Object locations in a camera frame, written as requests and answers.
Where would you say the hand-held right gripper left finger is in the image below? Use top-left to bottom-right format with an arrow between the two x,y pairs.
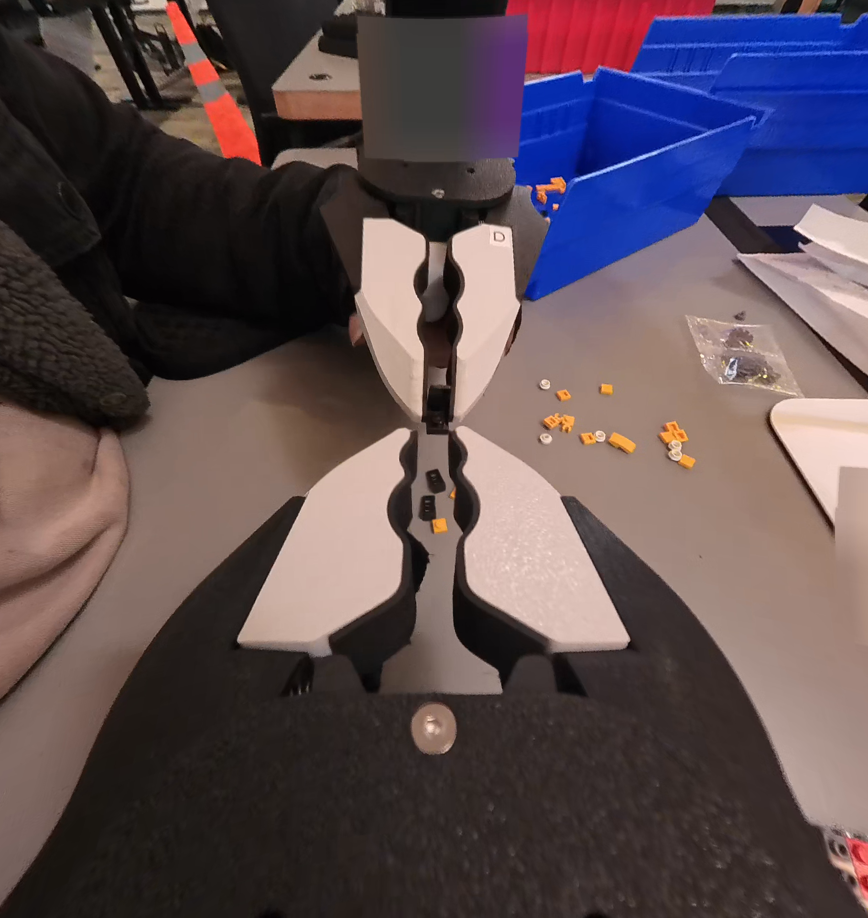
236,427 -> 429,693

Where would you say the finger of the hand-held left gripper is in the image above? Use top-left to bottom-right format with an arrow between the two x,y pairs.
353,217 -> 432,426
445,223 -> 526,426

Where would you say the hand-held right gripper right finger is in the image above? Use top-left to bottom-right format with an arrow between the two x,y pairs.
448,425 -> 632,693

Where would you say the person's left forearm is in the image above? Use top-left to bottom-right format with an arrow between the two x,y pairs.
83,86 -> 359,383

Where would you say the person's left hand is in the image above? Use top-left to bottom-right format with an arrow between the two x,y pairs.
348,314 -> 458,371

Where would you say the wooden-edged table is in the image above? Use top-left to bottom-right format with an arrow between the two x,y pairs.
271,32 -> 363,121

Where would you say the cluster of orange white pieces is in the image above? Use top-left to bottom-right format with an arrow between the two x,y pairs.
538,379 -> 696,470

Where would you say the red plastic bin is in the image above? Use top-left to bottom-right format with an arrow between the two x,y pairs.
523,0 -> 716,76

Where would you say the orange traffic cone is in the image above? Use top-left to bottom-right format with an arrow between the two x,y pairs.
163,0 -> 263,167

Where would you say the clear bag of dark parts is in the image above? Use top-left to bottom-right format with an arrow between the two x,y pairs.
685,314 -> 805,399

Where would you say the person's pale garment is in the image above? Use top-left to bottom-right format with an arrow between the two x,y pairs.
0,400 -> 131,724

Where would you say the white book stand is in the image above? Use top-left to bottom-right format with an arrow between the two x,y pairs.
769,398 -> 868,528

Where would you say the white paper bag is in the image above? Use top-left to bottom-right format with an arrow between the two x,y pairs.
737,251 -> 868,394
794,203 -> 868,277

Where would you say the person's black jacket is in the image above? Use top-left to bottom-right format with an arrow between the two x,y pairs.
0,0 -> 152,433

